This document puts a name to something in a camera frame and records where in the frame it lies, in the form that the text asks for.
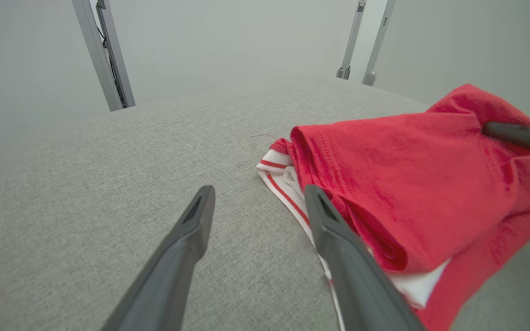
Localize thin grey partition post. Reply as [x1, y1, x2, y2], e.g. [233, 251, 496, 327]
[336, 0, 367, 80]
[363, 0, 397, 86]

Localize red basketball jersey white sleeves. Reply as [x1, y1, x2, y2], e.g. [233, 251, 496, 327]
[256, 84, 530, 331]

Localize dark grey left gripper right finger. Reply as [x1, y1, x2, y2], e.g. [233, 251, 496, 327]
[305, 185, 424, 331]

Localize grey metal partition post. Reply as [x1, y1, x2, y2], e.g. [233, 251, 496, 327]
[71, 0, 136, 112]

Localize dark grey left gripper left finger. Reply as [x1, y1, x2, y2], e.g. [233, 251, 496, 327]
[101, 185, 216, 331]

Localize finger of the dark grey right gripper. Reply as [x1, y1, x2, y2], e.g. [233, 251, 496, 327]
[482, 122, 530, 161]

